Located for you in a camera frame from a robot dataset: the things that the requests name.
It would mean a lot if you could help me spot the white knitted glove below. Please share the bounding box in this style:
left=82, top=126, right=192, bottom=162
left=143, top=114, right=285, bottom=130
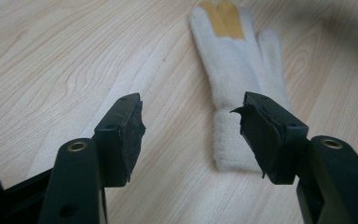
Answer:
left=187, top=0, right=293, bottom=174

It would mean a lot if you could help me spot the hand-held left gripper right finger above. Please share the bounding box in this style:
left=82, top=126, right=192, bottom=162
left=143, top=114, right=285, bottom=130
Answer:
left=229, top=91, right=310, bottom=186

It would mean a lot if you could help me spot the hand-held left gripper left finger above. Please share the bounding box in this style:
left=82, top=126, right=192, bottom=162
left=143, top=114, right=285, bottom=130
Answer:
left=92, top=92, right=147, bottom=189

